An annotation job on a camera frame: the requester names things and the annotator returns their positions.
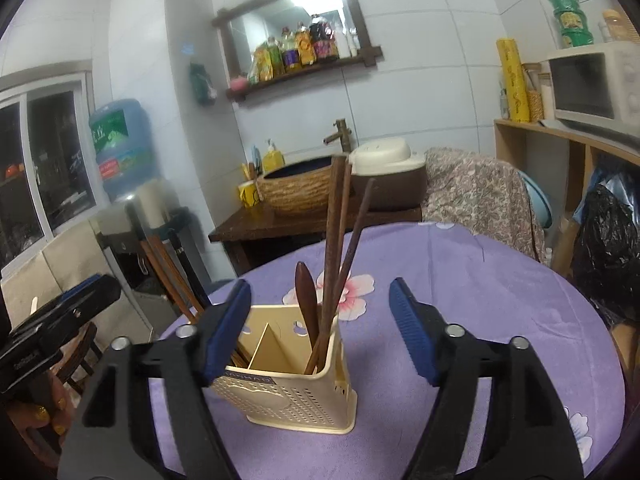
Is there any bronze faucet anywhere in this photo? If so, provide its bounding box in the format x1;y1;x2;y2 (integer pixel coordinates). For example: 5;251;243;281
323;119;354;154

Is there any sliding window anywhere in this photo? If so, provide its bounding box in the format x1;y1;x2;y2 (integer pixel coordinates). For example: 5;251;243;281
0;72;99;267

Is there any brown wooden chopstick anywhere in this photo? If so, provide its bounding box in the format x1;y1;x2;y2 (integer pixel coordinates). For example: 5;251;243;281
312;155;348;361
304;178;377;375
230;342;252;370
327;161;354;291

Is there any wooden framed mirror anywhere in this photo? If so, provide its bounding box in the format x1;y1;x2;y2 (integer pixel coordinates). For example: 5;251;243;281
211;0;384;104

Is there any folded dark wooden stand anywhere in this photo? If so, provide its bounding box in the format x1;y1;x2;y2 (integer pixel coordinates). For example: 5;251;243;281
125;201;213;322

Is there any blue plastic basin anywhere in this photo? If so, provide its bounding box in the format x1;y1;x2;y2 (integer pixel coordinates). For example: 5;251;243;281
517;170;554;232

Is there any wooden chair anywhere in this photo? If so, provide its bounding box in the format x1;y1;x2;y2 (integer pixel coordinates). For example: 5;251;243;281
49;320;101;397

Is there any yellow toothbrush cup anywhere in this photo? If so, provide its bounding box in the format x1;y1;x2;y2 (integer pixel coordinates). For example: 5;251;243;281
238;180;262;209

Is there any cream plastic utensil holder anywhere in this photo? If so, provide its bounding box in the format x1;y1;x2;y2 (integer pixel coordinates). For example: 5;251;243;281
209;304;359;435

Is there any dark wooden vanity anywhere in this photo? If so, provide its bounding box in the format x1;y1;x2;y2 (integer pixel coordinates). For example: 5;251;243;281
208;204;424;277

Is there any woven wash basin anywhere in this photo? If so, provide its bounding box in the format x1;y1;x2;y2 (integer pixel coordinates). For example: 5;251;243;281
256;156;354;217

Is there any yellow wrapped roll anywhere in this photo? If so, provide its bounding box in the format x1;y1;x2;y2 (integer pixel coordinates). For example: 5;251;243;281
496;37;530;124

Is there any glass jar with yellow contents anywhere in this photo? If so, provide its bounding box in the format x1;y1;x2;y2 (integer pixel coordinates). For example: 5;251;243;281
522;62;545;122

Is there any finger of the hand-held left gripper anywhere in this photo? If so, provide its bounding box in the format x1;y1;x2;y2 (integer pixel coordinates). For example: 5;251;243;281
10;274;122;347

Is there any blue water bottle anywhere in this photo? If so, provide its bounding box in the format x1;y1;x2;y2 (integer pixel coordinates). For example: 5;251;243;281
89;99;156;202

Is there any yellow soap pump bottle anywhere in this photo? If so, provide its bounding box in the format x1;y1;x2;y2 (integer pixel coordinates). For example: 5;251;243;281
262;138;286;174

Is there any white brown rice cooker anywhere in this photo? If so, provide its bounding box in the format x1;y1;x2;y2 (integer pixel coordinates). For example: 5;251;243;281
348;136;429;211

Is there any white microwave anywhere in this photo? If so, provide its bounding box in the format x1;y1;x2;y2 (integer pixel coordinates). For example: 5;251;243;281
545;42;640;137

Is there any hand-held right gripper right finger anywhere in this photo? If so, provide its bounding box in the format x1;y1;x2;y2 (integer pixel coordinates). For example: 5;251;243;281
389;277;586;480

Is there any yellow orange snack bag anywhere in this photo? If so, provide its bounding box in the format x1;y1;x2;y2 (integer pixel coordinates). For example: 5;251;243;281
251;42;276;84

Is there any floral cloth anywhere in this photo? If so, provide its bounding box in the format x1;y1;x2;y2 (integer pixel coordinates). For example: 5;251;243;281
422;147;549;262

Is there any yellow lidded jar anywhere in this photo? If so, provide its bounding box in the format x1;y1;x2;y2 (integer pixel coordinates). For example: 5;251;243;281
601;9;637;44

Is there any light wooden shelf unit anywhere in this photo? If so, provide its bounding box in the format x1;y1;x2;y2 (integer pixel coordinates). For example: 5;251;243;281
493;119;640;288

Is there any yellow label bottle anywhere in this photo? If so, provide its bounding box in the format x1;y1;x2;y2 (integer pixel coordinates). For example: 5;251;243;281
295;22;317;67

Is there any dark wooden spoon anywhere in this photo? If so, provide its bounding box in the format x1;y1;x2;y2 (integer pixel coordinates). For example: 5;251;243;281
294;261;322;353

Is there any stack of green cups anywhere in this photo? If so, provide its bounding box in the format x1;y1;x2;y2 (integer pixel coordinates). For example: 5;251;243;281
546;0;595;50

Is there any person's left hand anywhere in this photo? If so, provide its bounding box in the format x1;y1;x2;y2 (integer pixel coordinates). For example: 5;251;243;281
6;377;84;442

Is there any green hanging packet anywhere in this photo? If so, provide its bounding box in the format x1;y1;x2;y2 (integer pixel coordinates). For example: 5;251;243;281
189;62;219;106

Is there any purple label bottle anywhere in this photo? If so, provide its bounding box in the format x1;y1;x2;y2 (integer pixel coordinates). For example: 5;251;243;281
280;27;302;74

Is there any white water dispenser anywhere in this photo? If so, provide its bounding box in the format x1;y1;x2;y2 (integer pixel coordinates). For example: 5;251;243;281
92;195;166;311

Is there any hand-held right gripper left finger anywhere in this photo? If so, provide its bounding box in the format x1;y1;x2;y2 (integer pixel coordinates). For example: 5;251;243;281
57;280;253;480

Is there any dark sauce bottle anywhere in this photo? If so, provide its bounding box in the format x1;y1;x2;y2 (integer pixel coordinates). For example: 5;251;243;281
310;12;339;62

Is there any white paper cup tube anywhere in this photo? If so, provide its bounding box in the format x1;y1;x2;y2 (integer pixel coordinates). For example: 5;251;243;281
136;180;171;229

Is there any purple floral tablecloth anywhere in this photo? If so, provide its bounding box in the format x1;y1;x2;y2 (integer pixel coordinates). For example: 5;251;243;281
149;220;627;480

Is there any black plastic bag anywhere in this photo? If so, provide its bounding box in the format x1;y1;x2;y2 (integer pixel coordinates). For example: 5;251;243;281
571;184;640;313

